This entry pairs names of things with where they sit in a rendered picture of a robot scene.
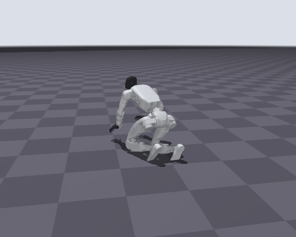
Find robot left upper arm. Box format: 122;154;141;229
117;89;132;117

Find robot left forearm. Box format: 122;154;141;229
116;114;123;129

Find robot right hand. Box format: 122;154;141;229
135;115;146;120

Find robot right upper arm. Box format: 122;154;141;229
152;88;164;111

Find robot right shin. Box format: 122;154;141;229
159;144;176;154

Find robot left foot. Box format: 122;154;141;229
147;144;162;161

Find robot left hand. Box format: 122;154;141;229
109;124;119;133

